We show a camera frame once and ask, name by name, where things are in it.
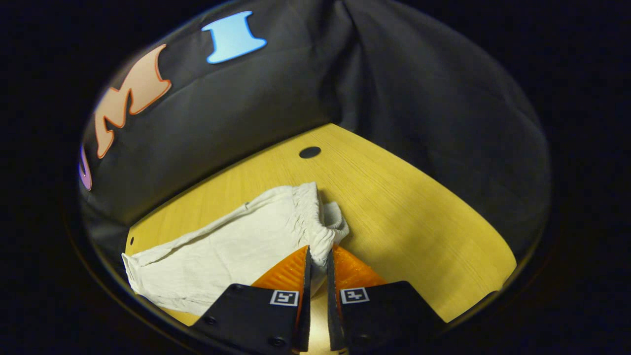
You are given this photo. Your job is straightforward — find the black backdrop cloth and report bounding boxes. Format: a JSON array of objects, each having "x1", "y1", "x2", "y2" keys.
[{"x1": 78, "y1": 0, "x2": 552, "y2": 277}]

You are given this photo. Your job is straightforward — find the white jeans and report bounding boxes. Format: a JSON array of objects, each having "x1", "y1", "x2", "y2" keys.
[{"x1": 122, "y1": 182, "x2": 350, "y2": 317}]

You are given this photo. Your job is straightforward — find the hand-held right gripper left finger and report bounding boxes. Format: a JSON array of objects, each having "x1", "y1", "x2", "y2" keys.
[{"x1": 190, "y1": 245, "x2": 313, "y2": 354}]

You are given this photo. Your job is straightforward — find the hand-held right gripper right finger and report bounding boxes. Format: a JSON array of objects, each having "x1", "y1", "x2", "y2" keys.
[{"x1": 326, "y1": 245, "x2": 445, "y2": 352}]

